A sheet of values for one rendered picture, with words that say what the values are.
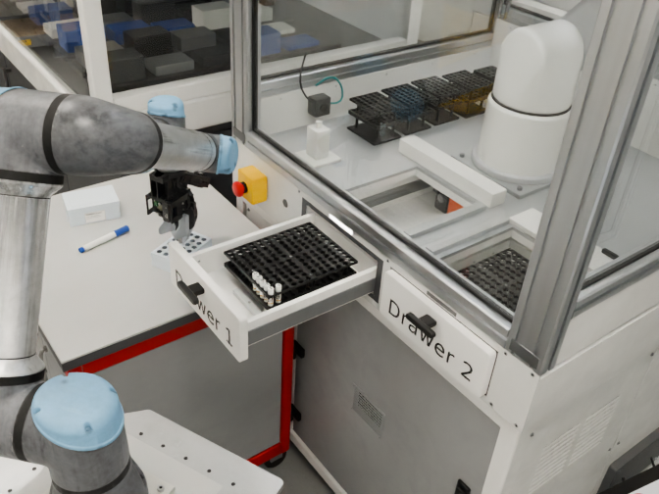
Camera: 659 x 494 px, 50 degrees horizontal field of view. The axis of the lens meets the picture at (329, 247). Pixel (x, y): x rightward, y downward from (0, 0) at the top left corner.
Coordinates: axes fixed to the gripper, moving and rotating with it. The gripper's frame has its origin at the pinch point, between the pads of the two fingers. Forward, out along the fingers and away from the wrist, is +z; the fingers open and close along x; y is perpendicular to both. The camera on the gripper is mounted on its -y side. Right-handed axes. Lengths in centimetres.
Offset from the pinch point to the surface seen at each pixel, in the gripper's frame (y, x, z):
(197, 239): -2.4, 2.7, 1.4
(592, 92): 13, 82, -62
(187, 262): 19.7, 17.5, -11.7
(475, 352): 12, 75, -10
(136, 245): 3.4, -11.4, 5.2
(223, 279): 11.2, 19.7, -2.5
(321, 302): 10.3, 42.9, -5.9
